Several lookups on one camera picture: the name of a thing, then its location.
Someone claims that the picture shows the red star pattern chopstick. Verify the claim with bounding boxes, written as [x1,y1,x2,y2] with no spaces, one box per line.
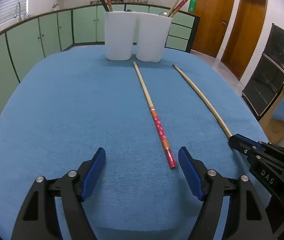
[167,0,189,18]
[133,62,176,169]

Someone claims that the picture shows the plain bamboo chopstick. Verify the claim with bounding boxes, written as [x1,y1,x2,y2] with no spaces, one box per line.
[167,0,180,17]
[172,64,232,139]

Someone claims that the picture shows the silver metal spoon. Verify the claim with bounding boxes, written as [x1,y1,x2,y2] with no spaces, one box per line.
[159,12,168,17]

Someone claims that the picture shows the green lower kitchen cabinets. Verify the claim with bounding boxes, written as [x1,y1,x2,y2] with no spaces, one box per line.
[0,5,105,114]

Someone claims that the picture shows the chrome kitchen faucet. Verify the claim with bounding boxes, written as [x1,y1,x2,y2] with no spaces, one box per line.
[14,2,22,22]

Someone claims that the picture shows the blue table mat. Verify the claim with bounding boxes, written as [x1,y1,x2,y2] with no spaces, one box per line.
[0,46,267,239]

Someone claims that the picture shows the black glass cabinet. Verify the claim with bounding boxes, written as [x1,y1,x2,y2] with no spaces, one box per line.
[242,24,284,120]

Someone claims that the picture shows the brown wooden door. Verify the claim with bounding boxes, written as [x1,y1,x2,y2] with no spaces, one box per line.
[222,0,268,80]
[192,0,234,57]

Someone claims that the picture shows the white double utensil holder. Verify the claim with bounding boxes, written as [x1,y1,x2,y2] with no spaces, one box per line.
[104,11,172,62]

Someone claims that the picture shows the green bottle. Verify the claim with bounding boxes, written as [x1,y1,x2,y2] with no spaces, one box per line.
[188,0,197,14]

